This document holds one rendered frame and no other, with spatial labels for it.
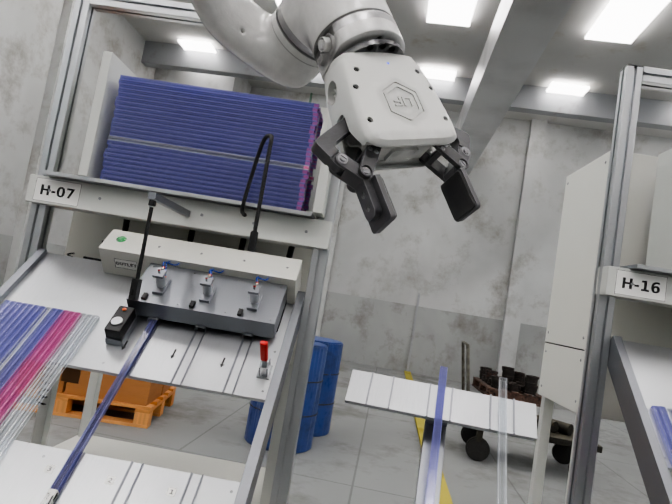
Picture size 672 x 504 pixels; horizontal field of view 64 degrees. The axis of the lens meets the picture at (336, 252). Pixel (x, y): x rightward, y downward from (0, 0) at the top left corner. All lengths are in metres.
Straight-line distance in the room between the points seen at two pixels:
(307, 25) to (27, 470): 0.89
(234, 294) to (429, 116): 0.86
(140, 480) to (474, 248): 10.14
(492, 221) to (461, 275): 1.23
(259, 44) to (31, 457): 0.84
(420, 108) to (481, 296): 10.44
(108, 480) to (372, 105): 0.83
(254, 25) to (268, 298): 0.78
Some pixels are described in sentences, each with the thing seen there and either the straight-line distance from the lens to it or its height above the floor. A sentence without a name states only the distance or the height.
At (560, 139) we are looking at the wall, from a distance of 11.75.
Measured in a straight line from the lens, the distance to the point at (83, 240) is 1.67.
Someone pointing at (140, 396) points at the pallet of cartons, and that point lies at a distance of 4.46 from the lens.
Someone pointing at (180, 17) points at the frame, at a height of 1.86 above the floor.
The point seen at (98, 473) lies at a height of 0.83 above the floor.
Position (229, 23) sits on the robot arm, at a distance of 0.59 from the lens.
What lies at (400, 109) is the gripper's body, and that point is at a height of 1.37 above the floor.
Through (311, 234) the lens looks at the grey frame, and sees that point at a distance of 1.33.
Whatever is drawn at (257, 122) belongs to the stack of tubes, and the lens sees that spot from 1.38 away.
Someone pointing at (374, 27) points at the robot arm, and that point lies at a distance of 0.52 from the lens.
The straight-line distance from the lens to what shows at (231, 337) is 1.26.
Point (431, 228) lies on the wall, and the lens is 10.90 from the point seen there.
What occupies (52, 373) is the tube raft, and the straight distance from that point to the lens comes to 1.25.
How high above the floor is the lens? 1.20
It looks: 5 degrees up
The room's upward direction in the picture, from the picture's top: 9 degrees clockwise
